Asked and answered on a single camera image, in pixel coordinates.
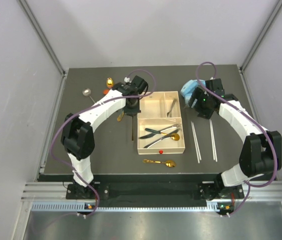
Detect gold butter knife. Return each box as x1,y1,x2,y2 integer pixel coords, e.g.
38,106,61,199
117,111,125,122

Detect cream divided utensil box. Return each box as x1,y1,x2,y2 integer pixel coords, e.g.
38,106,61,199
137,91,186,155

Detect silver fork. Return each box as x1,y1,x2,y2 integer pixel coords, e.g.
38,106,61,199
166,98,177,118

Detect white chopstick inner right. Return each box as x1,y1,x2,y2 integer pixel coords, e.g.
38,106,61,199
209,119,217,161

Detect plain gold spoon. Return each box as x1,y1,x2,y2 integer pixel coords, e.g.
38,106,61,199
131,115,134,141

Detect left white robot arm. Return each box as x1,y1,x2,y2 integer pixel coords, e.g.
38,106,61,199
60,76,149,199

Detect slotted cable duct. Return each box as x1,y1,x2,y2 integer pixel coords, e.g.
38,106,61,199
31,201,233,213

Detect dark teal handled knife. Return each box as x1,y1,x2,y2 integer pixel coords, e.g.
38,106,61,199
139,128,164,140

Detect orange silicone spoon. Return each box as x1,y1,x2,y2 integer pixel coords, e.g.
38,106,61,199
103,89,110,95

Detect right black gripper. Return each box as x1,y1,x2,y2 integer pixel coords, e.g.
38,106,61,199
185,87,214,120

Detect aluminium frame post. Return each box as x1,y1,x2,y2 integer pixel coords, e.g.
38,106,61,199
239,0,282,74
16,0,66,77

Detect silver round ladle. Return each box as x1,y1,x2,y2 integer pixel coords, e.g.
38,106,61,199
82,88,95,103

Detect right aluminium frame post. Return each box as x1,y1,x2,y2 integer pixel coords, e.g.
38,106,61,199
239,0,282,74

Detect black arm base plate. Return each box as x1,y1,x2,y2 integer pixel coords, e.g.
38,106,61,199
65,181,244,201

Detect silver knife lower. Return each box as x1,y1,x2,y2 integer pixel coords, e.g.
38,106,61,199
143,129,180,149

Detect aluminium front rail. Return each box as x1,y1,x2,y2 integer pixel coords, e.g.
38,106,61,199
21,181,282,202

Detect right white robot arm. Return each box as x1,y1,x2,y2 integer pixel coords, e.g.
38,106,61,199
180,78,282,198

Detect light blue headphones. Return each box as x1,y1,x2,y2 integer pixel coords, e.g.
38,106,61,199
180,80,199,106

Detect left aluminium frame post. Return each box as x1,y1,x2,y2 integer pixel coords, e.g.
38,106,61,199
16,0,66,77

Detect ornate gold spoon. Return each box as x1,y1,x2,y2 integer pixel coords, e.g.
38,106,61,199
142,159,177,168

